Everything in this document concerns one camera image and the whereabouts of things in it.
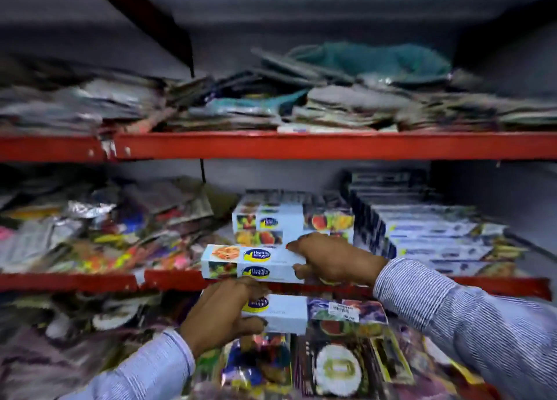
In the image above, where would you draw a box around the person's left hand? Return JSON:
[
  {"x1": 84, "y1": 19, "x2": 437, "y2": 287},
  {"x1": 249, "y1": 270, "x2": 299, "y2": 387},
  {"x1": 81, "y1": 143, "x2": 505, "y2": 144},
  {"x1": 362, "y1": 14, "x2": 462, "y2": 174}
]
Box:
[{"x1": 180, "y1": 276, "x2": 271, "y2": 360}]

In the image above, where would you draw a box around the person's right hand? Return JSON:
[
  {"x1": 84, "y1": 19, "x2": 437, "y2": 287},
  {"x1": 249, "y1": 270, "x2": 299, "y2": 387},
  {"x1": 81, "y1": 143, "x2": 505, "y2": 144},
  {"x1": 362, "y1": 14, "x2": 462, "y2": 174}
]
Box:
[{"x1": 285, "y1": 232, "x2": 389, "y2": 287}]

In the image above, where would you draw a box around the white box with fruit print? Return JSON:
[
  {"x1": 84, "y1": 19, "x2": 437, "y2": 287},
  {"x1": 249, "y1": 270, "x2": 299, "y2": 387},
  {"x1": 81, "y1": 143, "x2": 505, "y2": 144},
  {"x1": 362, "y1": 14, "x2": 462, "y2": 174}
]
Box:
[{"x1": 240, "y1": 294, "x2": 389, "y2": 336}]

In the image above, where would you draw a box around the white box with pizza print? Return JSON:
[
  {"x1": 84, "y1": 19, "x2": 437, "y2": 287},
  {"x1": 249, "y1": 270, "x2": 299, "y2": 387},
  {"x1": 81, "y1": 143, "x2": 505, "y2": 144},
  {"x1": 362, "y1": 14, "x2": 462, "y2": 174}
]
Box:
[{"x1": 200, "y1": 243, "x2": 308, "y2": 284}]

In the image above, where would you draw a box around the person's right forearm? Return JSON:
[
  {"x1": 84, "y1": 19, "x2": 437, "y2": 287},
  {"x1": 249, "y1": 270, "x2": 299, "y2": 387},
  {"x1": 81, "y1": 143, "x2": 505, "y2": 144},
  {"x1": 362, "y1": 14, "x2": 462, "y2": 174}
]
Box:
[{"x1": 373, "y1": 257, "x2": 557, "y2": 400}]

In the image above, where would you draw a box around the person's left forearm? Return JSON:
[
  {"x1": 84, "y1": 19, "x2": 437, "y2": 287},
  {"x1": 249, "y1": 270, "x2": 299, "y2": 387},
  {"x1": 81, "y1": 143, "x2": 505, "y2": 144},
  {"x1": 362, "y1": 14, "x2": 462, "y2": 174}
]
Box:
[{"x1": 59, "y1": 328, "x2": 197, "y2": 400}]

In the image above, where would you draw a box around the blue and yellow toy packet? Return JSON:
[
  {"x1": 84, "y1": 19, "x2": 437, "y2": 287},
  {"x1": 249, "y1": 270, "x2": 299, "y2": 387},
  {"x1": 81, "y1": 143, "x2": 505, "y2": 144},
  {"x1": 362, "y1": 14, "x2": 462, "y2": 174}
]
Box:
[{"x1": 220, "y1": 332, "x2": 293, "y2": 394}]

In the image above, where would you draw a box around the stack of white fruit-print cartons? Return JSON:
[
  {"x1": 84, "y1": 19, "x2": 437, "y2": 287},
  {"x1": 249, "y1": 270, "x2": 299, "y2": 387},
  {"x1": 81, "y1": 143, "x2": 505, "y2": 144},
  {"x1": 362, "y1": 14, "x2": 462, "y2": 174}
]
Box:
[{"x1": 232, "y1": 189, "x2": 356, "y2": 246}]

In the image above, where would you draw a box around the packet with white round disc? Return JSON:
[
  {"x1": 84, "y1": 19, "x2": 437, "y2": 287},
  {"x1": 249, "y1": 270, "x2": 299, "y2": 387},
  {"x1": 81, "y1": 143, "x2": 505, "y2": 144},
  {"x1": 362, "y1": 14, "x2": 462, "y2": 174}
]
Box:
[{"x1": 300, "y1": 332, "x2": 374, "y2": 398}]

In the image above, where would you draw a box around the yellow-edged clear packet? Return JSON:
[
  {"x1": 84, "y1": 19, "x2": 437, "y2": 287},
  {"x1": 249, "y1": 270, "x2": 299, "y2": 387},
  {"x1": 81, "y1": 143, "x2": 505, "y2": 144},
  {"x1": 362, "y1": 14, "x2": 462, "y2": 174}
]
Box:
[{"x1": 369, "y1": 325, "x2": 416, "y2": 386}]

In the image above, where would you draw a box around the red metal shelf beam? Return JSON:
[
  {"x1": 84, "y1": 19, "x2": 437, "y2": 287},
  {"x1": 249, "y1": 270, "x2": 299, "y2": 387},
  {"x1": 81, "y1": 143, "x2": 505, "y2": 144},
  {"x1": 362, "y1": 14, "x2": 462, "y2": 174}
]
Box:
[
  {"x1": 0, "y1": 129, "x2": 557, "y2": 164},
  {"x1": 0, "y1": 268, "x2": 552, "y2": 301}
]

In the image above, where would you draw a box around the stack of blue-white long cartons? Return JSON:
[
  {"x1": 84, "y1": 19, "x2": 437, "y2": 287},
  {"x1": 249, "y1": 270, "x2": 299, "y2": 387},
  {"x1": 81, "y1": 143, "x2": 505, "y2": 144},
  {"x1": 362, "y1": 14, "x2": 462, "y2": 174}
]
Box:
[{"x1": 347, "y1": 170, "x2": 528, "y2": 278}]

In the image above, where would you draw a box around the pile of colourful foil packets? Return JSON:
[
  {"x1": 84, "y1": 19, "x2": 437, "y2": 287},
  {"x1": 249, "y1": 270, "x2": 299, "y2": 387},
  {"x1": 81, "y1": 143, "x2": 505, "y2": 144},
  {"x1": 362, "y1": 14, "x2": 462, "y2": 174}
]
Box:
[{"x1": 0, "y1": 175, "x2": 238, "y2": 275}]

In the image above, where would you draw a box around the heap of dark plastic packets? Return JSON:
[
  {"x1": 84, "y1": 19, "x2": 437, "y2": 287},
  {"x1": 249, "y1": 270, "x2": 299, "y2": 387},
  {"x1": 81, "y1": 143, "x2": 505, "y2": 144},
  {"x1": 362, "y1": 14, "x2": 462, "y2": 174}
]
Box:
[{"x1": 0, "y1": 292, "x2": 203, "y2": 400}]

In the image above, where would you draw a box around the pile of grey flat packets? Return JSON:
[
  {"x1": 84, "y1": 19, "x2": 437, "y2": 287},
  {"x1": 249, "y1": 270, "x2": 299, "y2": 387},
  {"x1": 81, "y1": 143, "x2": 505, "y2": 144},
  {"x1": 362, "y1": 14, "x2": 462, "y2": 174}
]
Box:
[{"x1": 0, "y1": 47, "x2": 557, "y2": 136}]

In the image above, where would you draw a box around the teal mesh bag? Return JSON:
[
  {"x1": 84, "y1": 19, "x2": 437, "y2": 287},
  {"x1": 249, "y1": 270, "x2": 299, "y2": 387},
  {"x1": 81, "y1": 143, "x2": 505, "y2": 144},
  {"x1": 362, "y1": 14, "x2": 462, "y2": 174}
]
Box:
[{"x1": 288, "y1": 41, "x2": 453, "y2": 83}]

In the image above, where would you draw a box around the black diagonal shelf brace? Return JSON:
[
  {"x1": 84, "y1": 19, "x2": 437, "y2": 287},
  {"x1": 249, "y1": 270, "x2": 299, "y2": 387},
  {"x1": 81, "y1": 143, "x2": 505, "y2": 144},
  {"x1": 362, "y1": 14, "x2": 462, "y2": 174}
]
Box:
[{"x1": 82, "y1": 0, "x2": 196, "y2": 79}]

